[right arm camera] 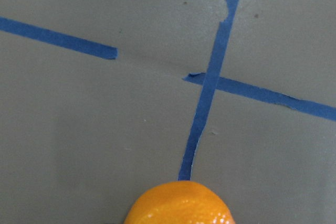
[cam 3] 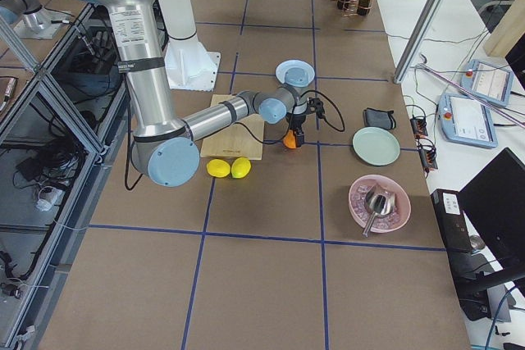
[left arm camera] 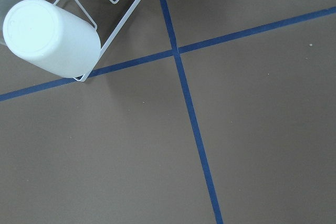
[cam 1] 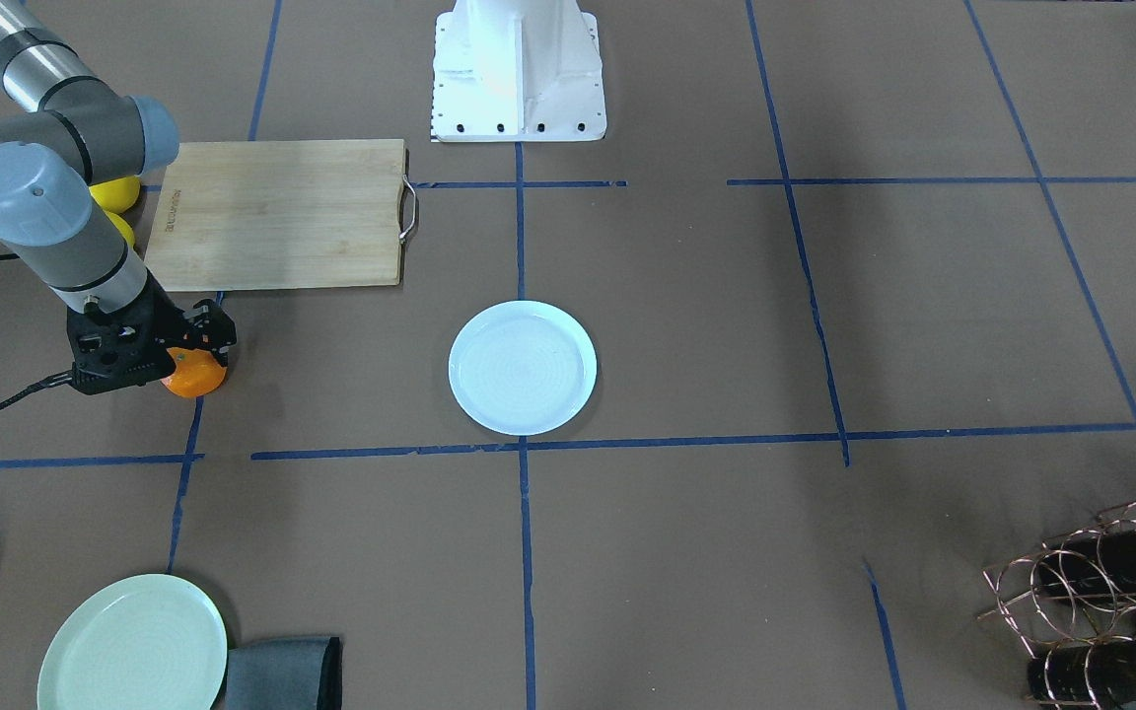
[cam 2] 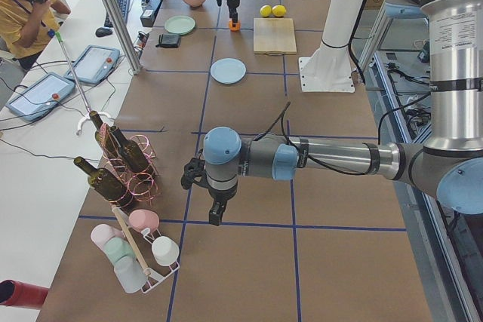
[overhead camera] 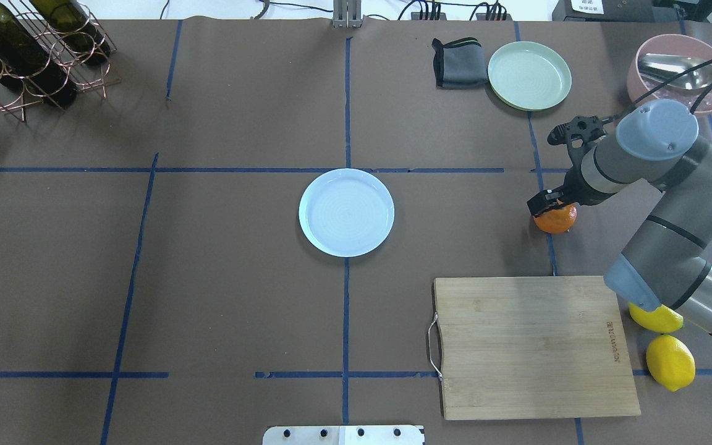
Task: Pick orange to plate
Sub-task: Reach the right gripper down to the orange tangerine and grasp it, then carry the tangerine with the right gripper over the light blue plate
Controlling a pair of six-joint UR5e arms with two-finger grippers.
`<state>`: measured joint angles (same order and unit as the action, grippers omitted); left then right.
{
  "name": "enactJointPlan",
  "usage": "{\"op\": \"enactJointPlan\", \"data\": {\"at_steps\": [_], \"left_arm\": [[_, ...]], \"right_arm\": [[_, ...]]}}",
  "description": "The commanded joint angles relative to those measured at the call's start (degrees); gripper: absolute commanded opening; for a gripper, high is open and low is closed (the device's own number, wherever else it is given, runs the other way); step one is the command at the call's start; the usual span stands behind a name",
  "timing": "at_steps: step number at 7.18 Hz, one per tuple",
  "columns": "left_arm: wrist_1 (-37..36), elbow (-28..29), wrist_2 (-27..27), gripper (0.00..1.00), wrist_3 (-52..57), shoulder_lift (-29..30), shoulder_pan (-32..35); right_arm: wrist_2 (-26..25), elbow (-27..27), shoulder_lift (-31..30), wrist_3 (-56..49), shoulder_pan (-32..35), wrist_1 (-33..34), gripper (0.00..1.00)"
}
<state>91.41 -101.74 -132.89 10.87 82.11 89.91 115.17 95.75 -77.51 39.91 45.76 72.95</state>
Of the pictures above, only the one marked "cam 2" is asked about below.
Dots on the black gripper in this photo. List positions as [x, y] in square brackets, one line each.
[220, 197]
[232, 3]

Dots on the orange fruit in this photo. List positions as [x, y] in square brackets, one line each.
[234, 26]

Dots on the light green plate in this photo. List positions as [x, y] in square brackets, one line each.
[180, 25]

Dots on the light blue plate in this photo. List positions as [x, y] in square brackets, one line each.
[228, 70]

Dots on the yellow lemon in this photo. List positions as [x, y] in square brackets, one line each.
[279, 11]
[266, 11]

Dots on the wooden cutting board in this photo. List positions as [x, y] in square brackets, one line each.
[274, 36]

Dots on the white cup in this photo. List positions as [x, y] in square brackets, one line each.
[165, 251]

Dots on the dark grey folded cloth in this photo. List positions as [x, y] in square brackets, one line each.
[168, 41]

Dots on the dark glass wine bottle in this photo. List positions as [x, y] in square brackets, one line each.
[103, 137]
[130, 152]
[104, 182]

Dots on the light grey cup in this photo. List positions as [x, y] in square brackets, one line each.
[130, 274]

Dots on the mint green cup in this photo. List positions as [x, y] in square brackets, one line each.
[116, 248]

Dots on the black keyboard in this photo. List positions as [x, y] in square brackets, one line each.
[124, 7]

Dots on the pale pink cup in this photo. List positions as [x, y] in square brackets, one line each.
[103, 233]

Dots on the black computer mouse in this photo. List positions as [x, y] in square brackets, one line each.
[103, 32]

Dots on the blue teach pendant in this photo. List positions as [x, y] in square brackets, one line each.
[41, 97]
[95, 63]

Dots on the person in yellow shirt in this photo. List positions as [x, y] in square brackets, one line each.
[27, 26]

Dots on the red cylinder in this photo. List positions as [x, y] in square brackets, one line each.
[22, 295]

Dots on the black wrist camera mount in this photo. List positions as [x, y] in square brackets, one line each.
[194, 173]

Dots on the white wire cup rack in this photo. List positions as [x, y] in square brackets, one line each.
[141, 243]

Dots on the copper wire bottle rack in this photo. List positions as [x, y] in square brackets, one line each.
[142, 186]

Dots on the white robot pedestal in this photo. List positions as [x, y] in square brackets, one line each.
[329, 68]

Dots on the aluminium frame post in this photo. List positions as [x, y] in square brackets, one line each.
[122, 35]

